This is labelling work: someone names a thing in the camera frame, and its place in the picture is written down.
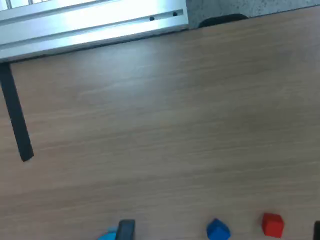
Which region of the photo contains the red wooden cube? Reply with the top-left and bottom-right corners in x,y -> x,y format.
261,212 -> 285,238

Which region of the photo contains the blue wooden cube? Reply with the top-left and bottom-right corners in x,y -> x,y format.
206,218 -> 231,240

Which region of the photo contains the aluminium robot base platform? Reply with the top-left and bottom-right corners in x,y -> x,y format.
0,0 -> 190,63

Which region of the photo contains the blue plastic cup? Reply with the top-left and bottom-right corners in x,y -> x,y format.
96,226 -> 120,240

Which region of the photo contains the black tape strip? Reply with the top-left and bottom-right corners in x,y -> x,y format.
0,63 -> 35,163

